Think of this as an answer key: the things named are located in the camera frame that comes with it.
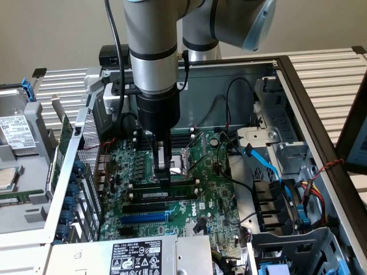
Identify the blue plastic clip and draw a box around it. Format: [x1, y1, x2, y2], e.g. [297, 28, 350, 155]
[20, 78, 37, 103]

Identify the black fan wire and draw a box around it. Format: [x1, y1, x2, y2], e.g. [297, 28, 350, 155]
[216, 131, 255, 191]

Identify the silver hard disk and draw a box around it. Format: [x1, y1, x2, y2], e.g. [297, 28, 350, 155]
[0, 87, 36, 156]

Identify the black case fan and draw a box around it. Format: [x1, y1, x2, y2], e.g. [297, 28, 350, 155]
[251, 178, 303, 233]

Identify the grey perforated drive cage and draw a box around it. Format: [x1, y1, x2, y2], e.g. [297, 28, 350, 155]
[247, 226, 355, 275]

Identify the low looped black wire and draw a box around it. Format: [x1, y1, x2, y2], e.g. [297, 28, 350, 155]
[193, 94, 232, 129]

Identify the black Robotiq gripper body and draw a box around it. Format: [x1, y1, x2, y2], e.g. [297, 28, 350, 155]
[136, 88, 181, 142]

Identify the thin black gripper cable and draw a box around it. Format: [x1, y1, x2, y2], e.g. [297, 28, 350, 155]
[177, 50, 190, 92]

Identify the small silver chipset heatsink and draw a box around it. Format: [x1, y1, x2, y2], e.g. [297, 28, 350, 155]
[185, 221, 208, 237]

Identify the silver metal disk bay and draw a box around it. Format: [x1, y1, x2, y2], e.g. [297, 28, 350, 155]
[236, 76, 312, 176]

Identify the yellow red power wire bundle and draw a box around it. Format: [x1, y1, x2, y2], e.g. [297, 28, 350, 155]
[296, 179, 329, 226]

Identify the red black twisted wire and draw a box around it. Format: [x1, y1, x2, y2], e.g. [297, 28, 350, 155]
[311, 158, 346, 180]

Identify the thick black camera cable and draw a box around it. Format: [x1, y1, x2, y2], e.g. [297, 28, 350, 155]
[103, 0, 127, 123]

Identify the short black wire loop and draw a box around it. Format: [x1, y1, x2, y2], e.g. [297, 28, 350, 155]
[120, 112, 139, 135]

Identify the blue plastic latch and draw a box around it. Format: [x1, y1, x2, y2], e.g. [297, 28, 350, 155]
[298, 203, 313, 227]

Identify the green graphics card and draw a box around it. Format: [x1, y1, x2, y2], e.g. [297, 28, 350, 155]
[48, 96, 75, 195]

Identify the grey parts rack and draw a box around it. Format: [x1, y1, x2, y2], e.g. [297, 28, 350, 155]
[0, 82, 63, 238]

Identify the green Dell motherboard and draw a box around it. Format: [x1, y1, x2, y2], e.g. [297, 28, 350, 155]
[99, 130, 244, 267]

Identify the silver power supply with label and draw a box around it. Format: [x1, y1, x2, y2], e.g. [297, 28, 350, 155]
[50, 234, 214, 275]

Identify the silver CPU chip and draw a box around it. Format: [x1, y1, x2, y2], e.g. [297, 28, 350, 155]
[0, 165, 24, 192]

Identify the thin metal locking lever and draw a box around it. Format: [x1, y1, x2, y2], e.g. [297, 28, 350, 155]
[186, 154, 209, 174]
[136, 120, 155, 150]

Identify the metal port connector block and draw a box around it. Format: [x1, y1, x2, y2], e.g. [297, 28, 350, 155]
[94, 154, 112, 192]

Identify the black box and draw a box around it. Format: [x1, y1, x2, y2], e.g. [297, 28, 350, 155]
[99, 45, 131, 69]

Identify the blue expansion slot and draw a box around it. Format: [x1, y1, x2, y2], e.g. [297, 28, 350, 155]
[120, 211, 169, 226]

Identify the black framed monitor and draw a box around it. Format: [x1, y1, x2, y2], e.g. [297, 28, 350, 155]
[335, 80, 367, 176]

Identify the blue SATA wire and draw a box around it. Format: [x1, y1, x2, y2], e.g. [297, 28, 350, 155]
[243, 144, 296, 207]

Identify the CPU socket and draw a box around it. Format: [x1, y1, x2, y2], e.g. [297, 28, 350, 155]
[148, 148, 192, 183]

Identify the black RAM slot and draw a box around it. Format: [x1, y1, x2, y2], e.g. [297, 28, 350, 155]
[128, 178, 201, 191]
[134, 137, 196, 147]
[134, 133, 196, 143]
[135, 141, 195, 151]
[130, 193, 201, 207]
[171, 129, 196, 138]

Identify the tall looped black wire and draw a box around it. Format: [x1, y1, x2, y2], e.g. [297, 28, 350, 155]
[225, 77, 256, 128]

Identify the long black expansion slot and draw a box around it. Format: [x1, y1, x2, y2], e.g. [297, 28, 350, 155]
[122, 201, 166, 214]

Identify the open grey PC case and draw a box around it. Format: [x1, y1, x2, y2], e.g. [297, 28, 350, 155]
[42, 56, 367, 275]

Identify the blue plastic tab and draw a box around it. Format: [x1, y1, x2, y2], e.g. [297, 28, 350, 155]
[337, 256, 350, 275]

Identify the blue plastic block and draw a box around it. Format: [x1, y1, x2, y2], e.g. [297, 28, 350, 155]
[259, 262, 291, 275]

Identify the green RAM stick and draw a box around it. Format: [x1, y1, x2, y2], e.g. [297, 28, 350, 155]
[132, 184, 199, 201]
[0, 196, 31, 206]

